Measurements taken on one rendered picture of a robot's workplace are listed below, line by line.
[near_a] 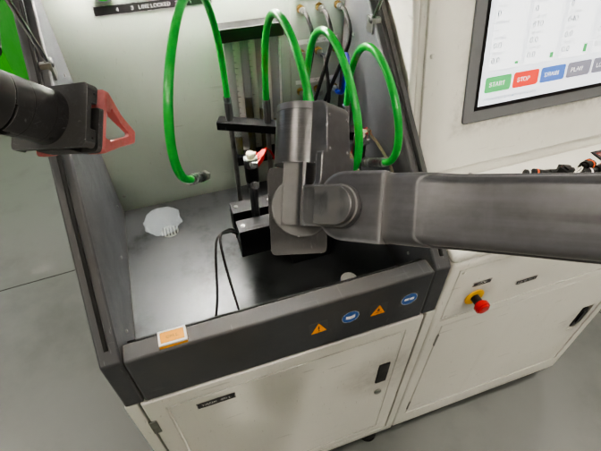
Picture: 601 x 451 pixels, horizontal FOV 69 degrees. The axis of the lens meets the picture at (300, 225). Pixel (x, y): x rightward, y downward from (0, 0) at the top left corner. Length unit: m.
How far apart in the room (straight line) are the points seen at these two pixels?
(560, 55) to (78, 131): 1.01
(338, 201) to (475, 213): 0.10
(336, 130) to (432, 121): 0.64
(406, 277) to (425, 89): 0.40
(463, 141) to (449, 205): 0.78
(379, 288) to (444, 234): 0.58
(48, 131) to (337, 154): 0.28
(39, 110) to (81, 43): 0.58
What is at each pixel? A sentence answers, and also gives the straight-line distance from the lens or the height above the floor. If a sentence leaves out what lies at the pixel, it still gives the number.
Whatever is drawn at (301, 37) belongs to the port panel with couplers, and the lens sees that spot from 1.12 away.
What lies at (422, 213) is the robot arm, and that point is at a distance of 0.33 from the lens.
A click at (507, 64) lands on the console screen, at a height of 1.23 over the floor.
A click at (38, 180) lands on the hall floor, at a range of 3.04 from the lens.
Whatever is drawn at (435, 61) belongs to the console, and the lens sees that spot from 1.00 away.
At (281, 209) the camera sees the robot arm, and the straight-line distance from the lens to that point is 0.41.
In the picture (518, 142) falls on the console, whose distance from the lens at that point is 1.22.
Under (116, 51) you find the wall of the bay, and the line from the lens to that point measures 1.06.
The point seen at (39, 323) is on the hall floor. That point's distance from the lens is 2.26.
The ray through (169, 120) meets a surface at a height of 1.32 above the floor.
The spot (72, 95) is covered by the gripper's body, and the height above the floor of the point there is 1.43.
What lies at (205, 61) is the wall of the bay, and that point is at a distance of 1.09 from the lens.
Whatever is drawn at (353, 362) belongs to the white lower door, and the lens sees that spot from 1.13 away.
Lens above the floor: 1.65
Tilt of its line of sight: 45 degrees down
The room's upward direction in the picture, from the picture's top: straight up
